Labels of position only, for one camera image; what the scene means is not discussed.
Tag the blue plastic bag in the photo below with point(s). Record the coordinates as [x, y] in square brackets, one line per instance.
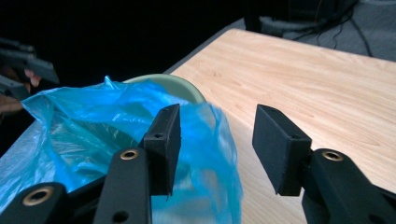
[93, 124]

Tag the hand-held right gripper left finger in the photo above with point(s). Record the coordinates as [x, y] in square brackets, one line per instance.
[163, 152]

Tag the pale green round container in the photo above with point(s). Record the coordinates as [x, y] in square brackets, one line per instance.
[177, 87]

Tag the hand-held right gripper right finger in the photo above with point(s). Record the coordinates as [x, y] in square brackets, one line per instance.
[281, 155]

